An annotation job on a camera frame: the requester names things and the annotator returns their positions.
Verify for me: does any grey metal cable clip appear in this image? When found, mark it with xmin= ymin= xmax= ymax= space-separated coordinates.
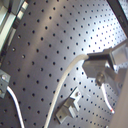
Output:
xmin=56 ymin=88 xmax=81 ymax=123

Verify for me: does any aluminium frame rail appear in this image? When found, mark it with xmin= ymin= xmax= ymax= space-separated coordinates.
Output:
xmin=0 ymin=0 xmax=30 ymax=54

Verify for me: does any white cable with red band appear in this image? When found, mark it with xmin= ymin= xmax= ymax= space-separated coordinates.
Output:
xmin=6 ymin=53 xmax=116 ymax=128

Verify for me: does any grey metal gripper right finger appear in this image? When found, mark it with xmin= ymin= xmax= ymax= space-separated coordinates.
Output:
xmin=112 ymin=39 xmax=128 ymax=84

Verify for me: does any grey metal corner bracket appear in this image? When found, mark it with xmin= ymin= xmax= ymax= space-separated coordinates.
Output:
xmin=0 ymin=69 xmax=10 ymax=98

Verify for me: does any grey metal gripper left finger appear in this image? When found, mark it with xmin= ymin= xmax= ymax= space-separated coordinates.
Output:
xmin=82 ymin=48 xmax=116 ymax=86

